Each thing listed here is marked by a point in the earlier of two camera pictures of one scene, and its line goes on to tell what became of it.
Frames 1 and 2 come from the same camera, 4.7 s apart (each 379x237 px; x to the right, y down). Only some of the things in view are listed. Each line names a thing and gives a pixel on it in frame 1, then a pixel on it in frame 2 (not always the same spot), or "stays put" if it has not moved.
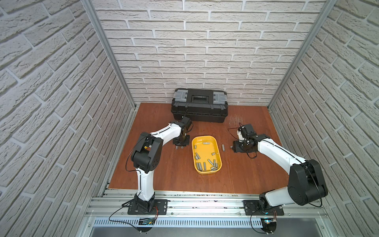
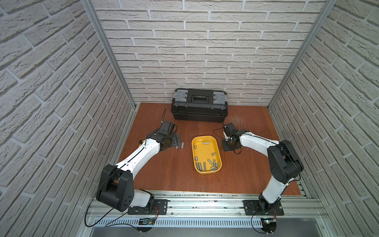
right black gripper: (236, 147) → (225, 148)
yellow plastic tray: (207, 154) stays put
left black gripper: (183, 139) → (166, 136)
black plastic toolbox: (200, 104) stays put
